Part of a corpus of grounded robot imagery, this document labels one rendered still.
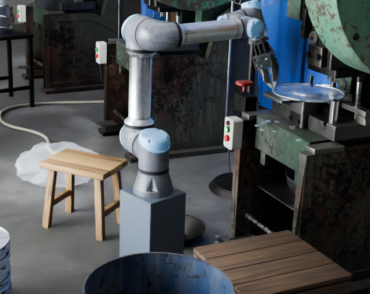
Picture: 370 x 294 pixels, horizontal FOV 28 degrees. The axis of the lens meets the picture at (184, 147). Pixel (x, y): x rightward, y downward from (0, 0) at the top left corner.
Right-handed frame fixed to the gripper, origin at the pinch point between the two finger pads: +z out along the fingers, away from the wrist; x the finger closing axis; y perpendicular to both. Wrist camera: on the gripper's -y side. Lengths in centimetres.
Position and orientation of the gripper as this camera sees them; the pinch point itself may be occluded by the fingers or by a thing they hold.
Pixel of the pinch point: (272, 84)
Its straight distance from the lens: 303.7
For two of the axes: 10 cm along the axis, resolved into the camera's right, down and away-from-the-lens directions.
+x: 9.2, -1.9, -3.6
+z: 2.7, 9.4, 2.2
